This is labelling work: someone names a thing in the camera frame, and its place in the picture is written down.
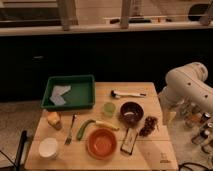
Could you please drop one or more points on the white handled brush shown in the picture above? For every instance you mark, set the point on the white handled brush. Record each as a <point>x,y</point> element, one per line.
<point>119,94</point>

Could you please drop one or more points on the black rectangular grater box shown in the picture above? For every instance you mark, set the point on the black rectangular grater box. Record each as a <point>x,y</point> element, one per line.
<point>129,141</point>

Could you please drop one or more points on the green plastic tray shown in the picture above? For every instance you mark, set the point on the green plastic tray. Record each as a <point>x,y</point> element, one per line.
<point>81,95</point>

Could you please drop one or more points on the white cup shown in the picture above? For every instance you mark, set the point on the white cup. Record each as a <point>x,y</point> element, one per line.
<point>48,148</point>

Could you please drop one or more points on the dark brown bowl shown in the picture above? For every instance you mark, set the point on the dark brown bowl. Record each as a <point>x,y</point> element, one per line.
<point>131,113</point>

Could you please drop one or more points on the silver fork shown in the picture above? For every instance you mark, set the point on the silver fork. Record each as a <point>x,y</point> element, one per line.
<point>69,136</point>

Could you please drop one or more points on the orange bowl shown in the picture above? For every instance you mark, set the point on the orange bowl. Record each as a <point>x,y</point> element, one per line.
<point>101,144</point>

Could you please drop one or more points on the green cucumber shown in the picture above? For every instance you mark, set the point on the green cucumber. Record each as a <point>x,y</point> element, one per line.
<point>80,133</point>

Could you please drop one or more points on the yellow banana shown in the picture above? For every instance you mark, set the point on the yellow banana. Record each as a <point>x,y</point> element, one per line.
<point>108,125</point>

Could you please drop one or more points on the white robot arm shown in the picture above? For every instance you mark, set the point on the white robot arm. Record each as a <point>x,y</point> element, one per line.
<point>186,83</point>

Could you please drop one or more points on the green cup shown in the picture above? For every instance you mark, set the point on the green cup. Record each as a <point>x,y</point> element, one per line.
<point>109,109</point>

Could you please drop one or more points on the spice bottle with black cap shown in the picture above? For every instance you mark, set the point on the spice bottle with black cap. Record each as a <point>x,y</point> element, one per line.
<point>200,137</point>

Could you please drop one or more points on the grey folded cloth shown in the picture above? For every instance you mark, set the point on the grey folded cloth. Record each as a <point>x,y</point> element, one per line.
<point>57,94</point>

